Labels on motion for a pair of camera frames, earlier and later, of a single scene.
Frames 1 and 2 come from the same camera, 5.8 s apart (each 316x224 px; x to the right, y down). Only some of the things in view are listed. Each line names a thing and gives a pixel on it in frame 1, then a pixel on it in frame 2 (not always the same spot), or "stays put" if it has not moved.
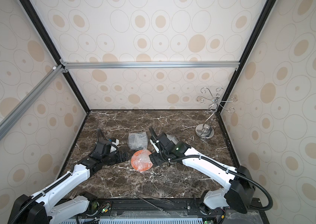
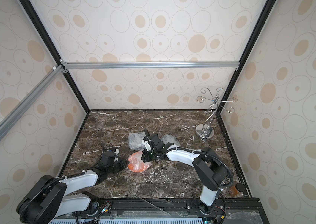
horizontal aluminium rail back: x=195 y=65 stays put
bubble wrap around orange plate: x=140 y=161 stays put
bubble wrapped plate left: x=137 y=140 stays put
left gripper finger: x=123 y=157 → x=125 y=163
